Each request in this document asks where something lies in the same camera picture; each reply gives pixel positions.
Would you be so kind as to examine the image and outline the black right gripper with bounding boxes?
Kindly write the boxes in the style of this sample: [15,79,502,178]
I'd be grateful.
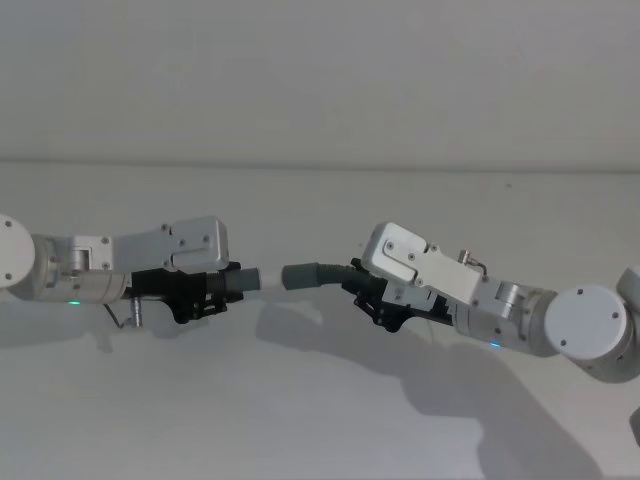
[349,257,457,334]

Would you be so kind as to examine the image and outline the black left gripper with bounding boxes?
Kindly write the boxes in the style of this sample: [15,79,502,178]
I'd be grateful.
[131,260,247,322]

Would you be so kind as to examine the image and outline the dark ribbed hose grey cuff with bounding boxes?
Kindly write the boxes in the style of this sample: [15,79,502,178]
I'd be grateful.
[209,266,262,295]
[281,260,372,292]

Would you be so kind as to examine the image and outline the white table cloth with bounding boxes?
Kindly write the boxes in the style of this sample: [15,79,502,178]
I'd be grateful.
[0,158,640,480]

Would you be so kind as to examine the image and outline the white curtain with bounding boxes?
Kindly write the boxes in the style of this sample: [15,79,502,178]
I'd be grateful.
[0,0,640,163]

